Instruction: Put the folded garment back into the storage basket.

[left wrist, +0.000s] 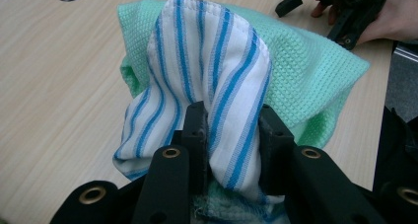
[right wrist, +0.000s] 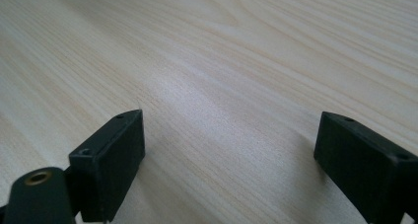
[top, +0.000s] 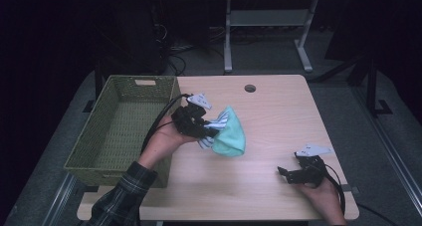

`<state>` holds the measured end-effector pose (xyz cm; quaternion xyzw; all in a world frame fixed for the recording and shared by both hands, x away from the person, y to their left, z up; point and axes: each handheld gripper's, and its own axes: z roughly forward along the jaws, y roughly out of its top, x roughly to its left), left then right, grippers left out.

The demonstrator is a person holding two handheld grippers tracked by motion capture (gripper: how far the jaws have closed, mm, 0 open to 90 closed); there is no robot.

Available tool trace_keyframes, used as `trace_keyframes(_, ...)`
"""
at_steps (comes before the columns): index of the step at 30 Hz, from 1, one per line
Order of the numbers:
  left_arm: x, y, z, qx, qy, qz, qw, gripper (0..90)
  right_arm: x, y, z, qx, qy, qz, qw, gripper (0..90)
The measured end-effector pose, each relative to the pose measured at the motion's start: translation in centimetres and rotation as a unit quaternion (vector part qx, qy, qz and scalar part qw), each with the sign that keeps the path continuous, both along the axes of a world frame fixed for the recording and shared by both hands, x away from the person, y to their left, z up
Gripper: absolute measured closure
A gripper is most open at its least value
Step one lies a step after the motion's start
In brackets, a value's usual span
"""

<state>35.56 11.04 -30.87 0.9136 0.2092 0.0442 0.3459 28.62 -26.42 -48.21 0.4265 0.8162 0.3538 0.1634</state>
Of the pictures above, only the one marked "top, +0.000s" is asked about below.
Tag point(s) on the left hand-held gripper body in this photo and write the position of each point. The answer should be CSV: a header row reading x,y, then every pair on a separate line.
x,y
190,119

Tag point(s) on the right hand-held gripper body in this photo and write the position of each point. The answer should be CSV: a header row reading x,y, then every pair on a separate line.
x,y
312,173

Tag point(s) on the mint green small garment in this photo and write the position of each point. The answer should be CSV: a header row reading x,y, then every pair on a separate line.
x,y
232,136

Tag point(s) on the green woven basket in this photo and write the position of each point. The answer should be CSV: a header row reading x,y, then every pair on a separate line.
x,y
99,146

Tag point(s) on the person's right hand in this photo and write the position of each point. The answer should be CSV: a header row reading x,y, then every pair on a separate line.
x,y
326,199

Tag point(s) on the person's left hand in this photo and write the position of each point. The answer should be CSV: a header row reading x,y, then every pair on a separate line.
x,y
162,143

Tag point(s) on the dark cabinet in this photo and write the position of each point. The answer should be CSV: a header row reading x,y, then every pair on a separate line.
x,y
139,37

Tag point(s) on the black floor stand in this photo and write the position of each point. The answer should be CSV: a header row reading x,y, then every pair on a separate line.
x,y
371,86

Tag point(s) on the grey metal stand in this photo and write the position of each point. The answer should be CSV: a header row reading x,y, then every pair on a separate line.
x,y
268,17

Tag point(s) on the metal floor rail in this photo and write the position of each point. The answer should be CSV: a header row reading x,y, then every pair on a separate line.
x,y
59,199
391,153

